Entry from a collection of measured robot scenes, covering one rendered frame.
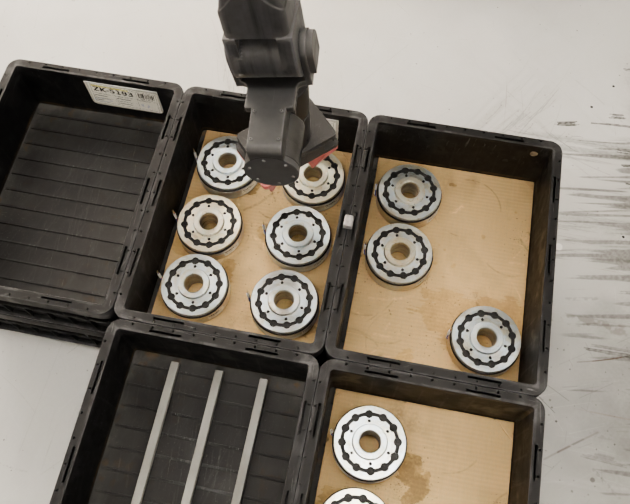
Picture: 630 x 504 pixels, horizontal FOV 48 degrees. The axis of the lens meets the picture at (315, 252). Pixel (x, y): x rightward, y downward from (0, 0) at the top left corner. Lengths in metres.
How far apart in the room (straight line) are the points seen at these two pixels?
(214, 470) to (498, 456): 0.40
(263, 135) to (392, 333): 0.48
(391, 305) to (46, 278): 0.54
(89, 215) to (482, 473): 0.73
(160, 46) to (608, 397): 1.08
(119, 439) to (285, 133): 0.56
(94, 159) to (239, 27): 0.65
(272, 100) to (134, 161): 0.56
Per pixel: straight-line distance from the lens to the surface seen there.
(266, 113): 0.71
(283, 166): 0.71
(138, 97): 1.23
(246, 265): 1.12
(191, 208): 1.15
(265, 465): 1.04
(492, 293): 1.13
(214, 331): 0.99
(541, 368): 1.00
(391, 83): 1.46
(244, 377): 1.07
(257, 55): 0.69
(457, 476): 1.05
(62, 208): 1.24
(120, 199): 1.22
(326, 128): 0.85
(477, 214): 1.18
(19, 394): 1.29
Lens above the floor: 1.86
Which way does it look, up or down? 66 degrees down
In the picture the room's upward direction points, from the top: 2 degrees counter-clockwise
